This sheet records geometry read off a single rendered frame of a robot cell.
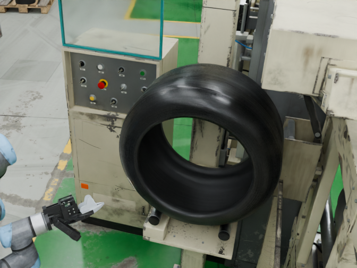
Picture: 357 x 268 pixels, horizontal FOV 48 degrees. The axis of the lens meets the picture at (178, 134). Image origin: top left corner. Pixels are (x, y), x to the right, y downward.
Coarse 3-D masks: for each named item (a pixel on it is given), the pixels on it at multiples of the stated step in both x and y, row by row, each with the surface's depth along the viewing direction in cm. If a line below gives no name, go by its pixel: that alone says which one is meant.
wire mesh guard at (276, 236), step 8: (280, 184) 167; (280, 192) 162; (272, 200) 187; (280, 200) 158; (272, 208) 187; (280, 208) 154; (272, 216) 181; (280, 216) 150; (272, 224) 172; (280, 224) 147; (272, 232) 166; (280, 232) 143; (264, 240) 200; (272, 240) 161; (280, 240) 140; (264, 248) 192; (272, 248) 155; (264, 256) 182; (272, 256) 149; (264, 264) 177; (272, 264) 146
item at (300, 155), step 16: (288, 128) 169; (304, 128) 176; (320, 128) 169; (288, 144) 161; (304, 144) 159; (320, 144) 158; (288, 160) 164; (304, 160) 163; (288, 176) 168; (304, 176) 166; (288, 192) 172; (304, 192) 170
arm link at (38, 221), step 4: (40, 212) 141; (32, 216) 139; (36, 216) 139; (40, 216) 139; (32, 220) 138; (36, 220) 138; (40, 220) 138; (44, 220) 139; (32, 224) 137; (36, 224) 137; (40, 224) 138; (44, 224) 138; (36, 228) 137; (40, 228) 138; (44, 228) 139; (36, 232) 138; (40, 232) 139; (44, 232) 140
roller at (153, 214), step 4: (152, 212) 160; (156, 212) 160; (160, 212) 161; (152, 216) 158; (156, 216) 158; (160, 216) 160; (148, 220) 159; (152, 220) 158; (156, 220) 158; (152, 224) 159; (156, 224) 159
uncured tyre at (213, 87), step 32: (192, 64) 146; (160, 96) 132; (192, 96) 128; (224, 96) 127; (256, 96) 136; (128, 128) 140; (160, 128) 170; (224, 128) 128; (256, 128) 128; (128, 160) 146; (160, 160) 175; (256, 160) 132; (160, 192) 165; (192, 192) 173; (224, 192) 171; (256, 192) 138
